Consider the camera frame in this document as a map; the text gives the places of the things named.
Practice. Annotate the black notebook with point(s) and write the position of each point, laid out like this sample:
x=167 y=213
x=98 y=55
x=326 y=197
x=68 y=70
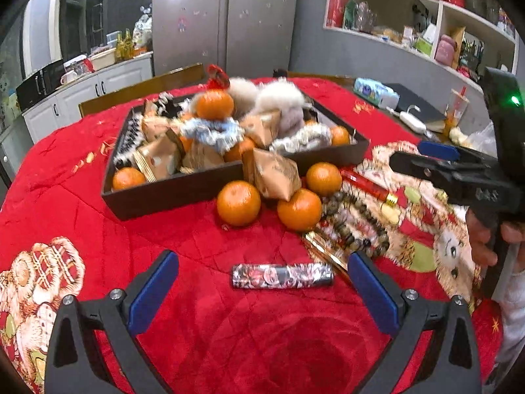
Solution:
x=427 y=113

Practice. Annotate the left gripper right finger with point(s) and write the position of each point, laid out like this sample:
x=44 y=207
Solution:
x=451 y=363

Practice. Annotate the bubble tea cup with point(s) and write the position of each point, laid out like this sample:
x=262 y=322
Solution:
x=457 y=105

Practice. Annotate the mandarin orange beside tray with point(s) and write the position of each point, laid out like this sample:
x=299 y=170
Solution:
x=302 y=212

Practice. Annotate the red gold pen box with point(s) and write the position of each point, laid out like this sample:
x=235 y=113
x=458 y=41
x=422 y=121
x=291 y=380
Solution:
x=369 y=187

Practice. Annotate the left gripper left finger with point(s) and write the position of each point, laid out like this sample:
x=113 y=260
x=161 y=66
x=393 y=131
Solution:
x=74 y=363

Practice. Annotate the white power adapter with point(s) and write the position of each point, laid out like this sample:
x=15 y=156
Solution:
x=409 y=119

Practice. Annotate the red bear-print table cloth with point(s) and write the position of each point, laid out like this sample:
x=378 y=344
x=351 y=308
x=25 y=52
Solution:
x=58 y=237

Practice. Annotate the white wall shelf unit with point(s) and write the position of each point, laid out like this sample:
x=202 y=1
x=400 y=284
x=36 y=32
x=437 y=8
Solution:
x=412 y=40

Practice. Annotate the silver double-door fridge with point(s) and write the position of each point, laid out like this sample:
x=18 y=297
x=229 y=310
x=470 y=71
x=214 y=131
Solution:
x=247 y=38

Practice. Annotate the white fluffy pompom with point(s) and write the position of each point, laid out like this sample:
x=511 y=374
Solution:
x=279 y=94

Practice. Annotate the person's right hand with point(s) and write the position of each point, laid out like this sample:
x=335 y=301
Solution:
x=479 y=237

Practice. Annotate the wooden chair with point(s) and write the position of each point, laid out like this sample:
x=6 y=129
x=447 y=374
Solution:
x=343 y=81
x=177 y=78

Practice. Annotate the black rectangular tray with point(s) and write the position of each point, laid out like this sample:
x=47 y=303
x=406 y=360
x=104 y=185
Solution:
x=181 y=189

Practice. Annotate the mandarin orange front left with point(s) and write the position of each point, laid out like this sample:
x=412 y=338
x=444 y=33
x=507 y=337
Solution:
x=238 y=203

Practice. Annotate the patterned cylindrical tube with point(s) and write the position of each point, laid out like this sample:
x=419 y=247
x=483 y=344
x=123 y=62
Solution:
x=268 y=276

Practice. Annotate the black microwave oven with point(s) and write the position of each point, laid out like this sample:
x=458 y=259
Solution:
x=40 y=85

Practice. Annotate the kraft triangular snack pack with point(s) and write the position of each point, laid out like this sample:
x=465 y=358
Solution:
x=274 y=176

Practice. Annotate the blue white crochet scrunchie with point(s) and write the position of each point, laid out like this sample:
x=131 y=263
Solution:
x=221 y=135

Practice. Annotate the mandarin orange in tray corner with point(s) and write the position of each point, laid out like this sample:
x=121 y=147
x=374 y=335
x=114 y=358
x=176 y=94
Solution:
x=127 y=177

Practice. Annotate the white kitchen cabinet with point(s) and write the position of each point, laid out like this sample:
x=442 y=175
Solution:
x=62 y=107

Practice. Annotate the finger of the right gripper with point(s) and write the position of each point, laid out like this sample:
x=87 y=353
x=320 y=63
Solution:
x=420 y=167
x=439 y=151

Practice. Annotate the tissue pack blue white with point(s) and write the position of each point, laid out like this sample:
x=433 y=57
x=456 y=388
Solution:
x=376 y=93

